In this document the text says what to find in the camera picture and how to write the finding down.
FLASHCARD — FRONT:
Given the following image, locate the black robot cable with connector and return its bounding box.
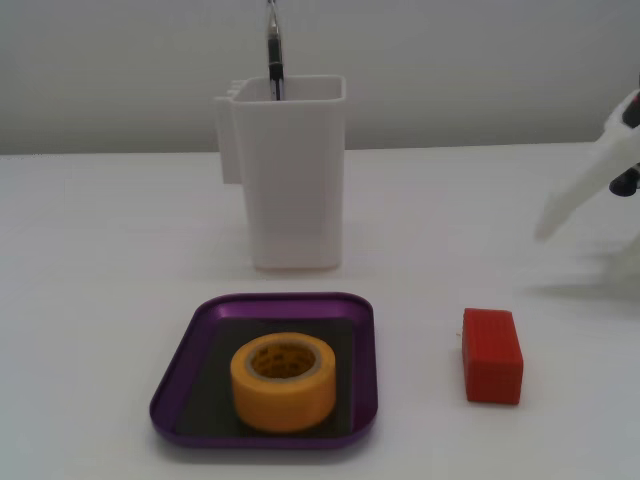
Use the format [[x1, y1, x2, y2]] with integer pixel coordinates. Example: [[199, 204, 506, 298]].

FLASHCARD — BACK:
[[608, 160, 640, 199]]

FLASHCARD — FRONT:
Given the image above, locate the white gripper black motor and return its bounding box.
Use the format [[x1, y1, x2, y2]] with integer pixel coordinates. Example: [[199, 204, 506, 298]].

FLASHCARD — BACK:
[[533, 72, 640, 243]]

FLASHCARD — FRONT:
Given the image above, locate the white plastic box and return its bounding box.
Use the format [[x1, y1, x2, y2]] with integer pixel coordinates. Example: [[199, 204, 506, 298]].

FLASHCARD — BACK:
[[213, 74, 348, 273]]

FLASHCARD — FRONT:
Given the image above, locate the yellow tape roll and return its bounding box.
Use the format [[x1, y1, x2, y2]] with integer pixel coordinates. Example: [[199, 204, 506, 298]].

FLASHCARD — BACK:
[[229, 333, 338, 435]]

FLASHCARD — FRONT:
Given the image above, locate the clear black ballpoint pen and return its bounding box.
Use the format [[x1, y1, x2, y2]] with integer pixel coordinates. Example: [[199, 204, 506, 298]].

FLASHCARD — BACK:
[[263, 0, 288, 103]]

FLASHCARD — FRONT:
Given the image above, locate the red rectangular block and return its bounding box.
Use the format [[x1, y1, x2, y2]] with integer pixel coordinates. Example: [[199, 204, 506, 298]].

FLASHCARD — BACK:
[[460, 306, 525, 406]]

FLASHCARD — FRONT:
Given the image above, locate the purple metal tray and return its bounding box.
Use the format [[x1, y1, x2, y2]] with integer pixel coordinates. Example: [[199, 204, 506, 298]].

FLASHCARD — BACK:
[[148, 291, 377, 451]]

